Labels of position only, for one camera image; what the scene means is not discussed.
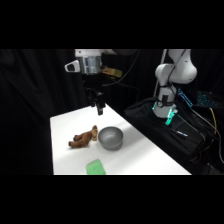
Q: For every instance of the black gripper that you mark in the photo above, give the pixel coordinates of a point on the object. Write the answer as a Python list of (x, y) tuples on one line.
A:
[(92, 92)]

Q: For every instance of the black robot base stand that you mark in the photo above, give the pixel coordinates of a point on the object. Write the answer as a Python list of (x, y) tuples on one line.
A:
[(166, 133)]

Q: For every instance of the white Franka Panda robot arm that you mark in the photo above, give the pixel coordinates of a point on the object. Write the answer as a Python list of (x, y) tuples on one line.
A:
[(175, 71)]

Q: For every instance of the green triangle block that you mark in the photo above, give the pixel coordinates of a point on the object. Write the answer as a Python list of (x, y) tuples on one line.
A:
[(95, 167)]

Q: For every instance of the grey metal bowl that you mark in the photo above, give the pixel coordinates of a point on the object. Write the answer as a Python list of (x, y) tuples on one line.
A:
[(110, 137)]

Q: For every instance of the brown plush teddy bear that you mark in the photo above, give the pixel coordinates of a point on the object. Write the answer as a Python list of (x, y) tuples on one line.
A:
[(84, 137)]

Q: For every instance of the black curtain backdrop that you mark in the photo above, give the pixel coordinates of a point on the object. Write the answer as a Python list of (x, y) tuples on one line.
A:
[(33, 110)]

